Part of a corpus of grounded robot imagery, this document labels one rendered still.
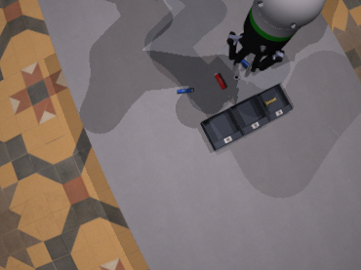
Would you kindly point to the dark grey rack of three bins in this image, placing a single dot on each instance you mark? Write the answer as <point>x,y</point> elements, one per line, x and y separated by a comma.
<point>245,116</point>

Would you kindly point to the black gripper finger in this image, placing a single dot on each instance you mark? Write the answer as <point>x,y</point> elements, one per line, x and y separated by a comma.
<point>265,63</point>
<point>232,41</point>

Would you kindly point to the red battery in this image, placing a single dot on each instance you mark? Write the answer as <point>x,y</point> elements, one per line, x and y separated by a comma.
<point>219,79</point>

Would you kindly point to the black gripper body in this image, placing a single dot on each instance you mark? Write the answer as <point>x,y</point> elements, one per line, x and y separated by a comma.
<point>243,40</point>

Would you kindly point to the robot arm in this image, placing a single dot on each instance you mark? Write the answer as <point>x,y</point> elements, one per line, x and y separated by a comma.
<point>270,26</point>

